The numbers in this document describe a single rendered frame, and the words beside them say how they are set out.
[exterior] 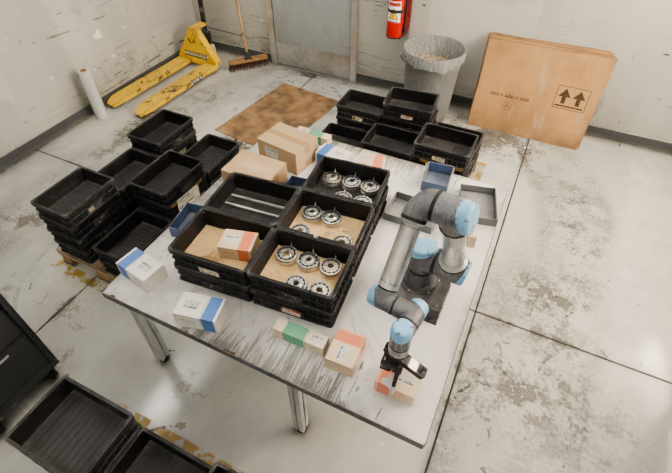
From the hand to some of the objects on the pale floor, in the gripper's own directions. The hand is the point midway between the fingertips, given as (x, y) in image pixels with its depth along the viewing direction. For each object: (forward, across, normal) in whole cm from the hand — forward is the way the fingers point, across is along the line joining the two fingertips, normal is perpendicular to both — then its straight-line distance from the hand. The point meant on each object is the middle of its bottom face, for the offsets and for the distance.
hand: (398, 378), depth 177 cm
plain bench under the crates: (+77, -63, -63) cm, 118 cm away
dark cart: (+76, +62, -208) cm, 230 cm away
